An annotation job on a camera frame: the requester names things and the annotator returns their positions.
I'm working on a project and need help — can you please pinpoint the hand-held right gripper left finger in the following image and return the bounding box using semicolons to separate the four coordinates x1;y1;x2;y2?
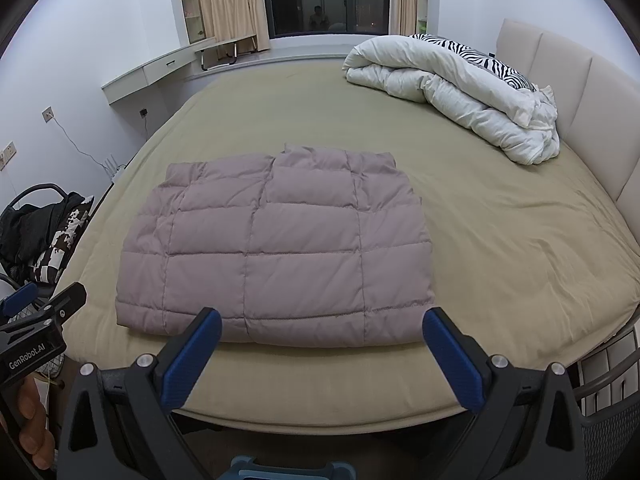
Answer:
59;306;223;480

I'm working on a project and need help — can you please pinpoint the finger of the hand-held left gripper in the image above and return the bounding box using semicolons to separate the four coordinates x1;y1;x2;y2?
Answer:
20;282;87;333
0;282;39;317

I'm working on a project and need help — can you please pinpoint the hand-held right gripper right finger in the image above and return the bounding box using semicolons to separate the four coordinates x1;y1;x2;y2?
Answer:
421;306;587;480

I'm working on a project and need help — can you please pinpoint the mauve puffer jacket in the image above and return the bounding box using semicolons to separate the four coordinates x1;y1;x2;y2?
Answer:
115;142;435;346

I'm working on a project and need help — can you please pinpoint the person's left hand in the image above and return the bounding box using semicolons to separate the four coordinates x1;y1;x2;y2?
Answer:
0;375;57;472

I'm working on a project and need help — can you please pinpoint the bed with beige sheet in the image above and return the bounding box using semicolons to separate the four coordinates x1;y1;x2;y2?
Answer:
52;57;640;436

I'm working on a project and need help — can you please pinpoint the black chair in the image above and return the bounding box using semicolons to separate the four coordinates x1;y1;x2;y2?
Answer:
0;183;96;306

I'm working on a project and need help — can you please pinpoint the white router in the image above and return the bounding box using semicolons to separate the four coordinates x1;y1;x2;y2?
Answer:
102;156;124;184

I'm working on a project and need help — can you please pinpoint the white drawer unit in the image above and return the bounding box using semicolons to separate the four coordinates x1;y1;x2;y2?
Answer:
577;327;640;416

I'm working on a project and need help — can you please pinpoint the dark mesh basket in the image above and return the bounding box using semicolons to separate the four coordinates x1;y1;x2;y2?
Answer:
572;380;640;480

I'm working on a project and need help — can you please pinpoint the white duvet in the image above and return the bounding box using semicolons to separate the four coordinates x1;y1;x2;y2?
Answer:
342;36;561;166

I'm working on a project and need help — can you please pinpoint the zebra striped pillow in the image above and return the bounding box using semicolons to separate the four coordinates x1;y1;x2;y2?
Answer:
407;33;538;93

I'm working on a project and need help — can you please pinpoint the thin power cable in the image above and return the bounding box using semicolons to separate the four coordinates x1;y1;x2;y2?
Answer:
47;117;132;170

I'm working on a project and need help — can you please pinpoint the white wall-mounted desk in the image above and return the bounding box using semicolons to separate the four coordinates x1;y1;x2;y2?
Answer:
101;37;258;106

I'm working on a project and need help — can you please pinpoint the black metal frame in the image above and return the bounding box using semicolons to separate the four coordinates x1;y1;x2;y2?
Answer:
200;40;239;70

